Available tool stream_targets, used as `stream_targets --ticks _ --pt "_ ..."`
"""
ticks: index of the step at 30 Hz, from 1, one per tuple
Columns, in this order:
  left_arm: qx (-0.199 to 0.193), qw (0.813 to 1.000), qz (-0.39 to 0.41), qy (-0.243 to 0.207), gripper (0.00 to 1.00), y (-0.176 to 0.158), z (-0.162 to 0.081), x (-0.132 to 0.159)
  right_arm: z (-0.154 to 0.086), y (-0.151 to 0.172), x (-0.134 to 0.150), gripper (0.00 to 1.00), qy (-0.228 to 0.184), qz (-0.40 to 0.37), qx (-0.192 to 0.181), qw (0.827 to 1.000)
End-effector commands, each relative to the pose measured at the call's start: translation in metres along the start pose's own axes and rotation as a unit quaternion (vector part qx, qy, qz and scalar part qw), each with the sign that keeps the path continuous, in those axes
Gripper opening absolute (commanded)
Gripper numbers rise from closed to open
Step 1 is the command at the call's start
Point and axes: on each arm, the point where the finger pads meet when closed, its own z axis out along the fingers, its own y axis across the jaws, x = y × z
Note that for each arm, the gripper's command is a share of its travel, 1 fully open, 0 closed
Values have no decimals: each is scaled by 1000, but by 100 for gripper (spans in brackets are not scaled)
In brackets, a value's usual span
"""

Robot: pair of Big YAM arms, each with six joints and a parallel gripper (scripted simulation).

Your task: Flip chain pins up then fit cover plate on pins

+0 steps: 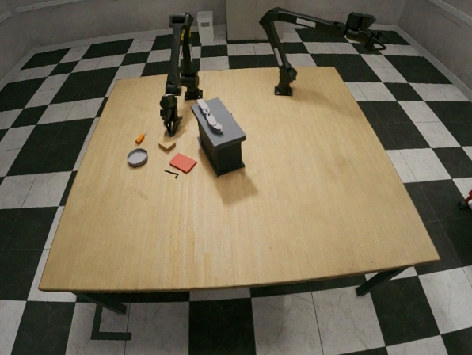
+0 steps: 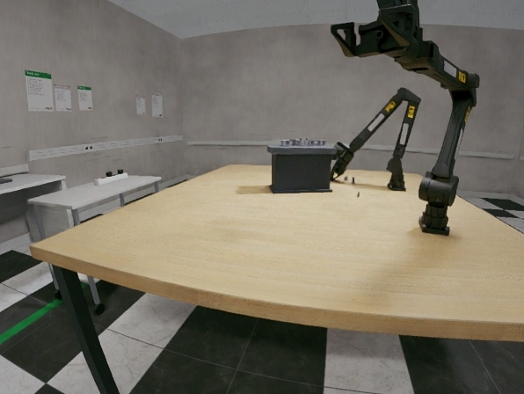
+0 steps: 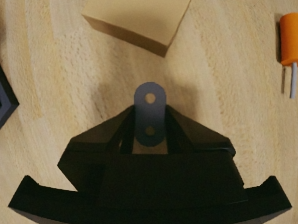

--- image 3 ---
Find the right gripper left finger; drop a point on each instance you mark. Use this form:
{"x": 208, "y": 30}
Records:
{"x": 108, "y": 135}

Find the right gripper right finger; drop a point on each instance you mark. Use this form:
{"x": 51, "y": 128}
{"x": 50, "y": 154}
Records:
{"x": 193, "y": 137}

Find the tan wooden block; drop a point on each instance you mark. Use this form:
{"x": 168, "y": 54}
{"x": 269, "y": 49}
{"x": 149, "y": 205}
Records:
{"x": 149, "y": 24}

